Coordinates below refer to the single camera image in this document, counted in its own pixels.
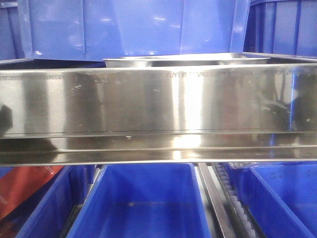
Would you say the silver metal tray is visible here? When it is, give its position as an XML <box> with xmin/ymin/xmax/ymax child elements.
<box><xmin>103</xmin><ymin>53</ymin><xmax>270</xmax><ymax>68</ymax></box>

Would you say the blue bin lower centre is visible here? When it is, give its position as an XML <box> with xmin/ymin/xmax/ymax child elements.
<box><xmin>68</xmin><ymin>163</ymin><xmax>211</xmax><ymax>238</ymax></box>

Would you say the blue bin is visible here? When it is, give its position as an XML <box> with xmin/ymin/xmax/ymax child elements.
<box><xmin>223</xmin><ymin>162</ymin><xmax>317</xmax><ymax>238</ymax></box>
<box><xmin>16</xmin><ymin>165</ymin><xmax>96</xmax><ymax>238</ymax></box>
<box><xmin>68</xmin><ymin>163</ymin><xmax>211</xmax><ymax>238</ymax></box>

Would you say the large blue crate behind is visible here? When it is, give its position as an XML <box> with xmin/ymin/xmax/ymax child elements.
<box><xmin>17</xmin><ymin>0</ymin><xmax>250</xmax><ymax>61</ymax></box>

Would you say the blue bin lower right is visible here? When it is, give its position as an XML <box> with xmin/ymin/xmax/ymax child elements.
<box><xmin>223</xmin><ymin>162</ymin><xmax>317</xmax><ymax>238</ymax></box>

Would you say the blue bin lower left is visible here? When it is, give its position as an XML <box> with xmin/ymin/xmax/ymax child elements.
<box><xmin>16</xmin><ymin>165</ymin><xmax>96</xmax><ymax>238</ymax></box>

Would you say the blue crate upper right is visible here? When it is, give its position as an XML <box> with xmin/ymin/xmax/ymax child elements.
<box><xmin>244</xmin><ymin>0</ymin><xmax>317</xmax><ymax>57</ymax></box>

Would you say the red cardboard package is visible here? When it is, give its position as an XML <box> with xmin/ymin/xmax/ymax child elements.
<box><xmin>0</xmin><ymin>166</ymin><xmax>63</xmax><ymax>219</ymax></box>

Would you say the blue crate upper left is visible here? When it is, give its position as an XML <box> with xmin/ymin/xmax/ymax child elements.
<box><xmin>0</xmin><ymin>0</ymin><xmax>25</xmax><ymax>60</ymax></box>

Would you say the stainless steel shelf rail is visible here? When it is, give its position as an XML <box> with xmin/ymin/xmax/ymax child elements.
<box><xmin>0</xmin><ymin>63</ymin><xmax>317</xmax><ymax>166</ymax></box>

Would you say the metal roller track rail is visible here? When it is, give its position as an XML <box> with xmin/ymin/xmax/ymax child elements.
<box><xmin>195</xmin><ymin>163</ymin><xmax>265</xmax><ymax>238</ymax></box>

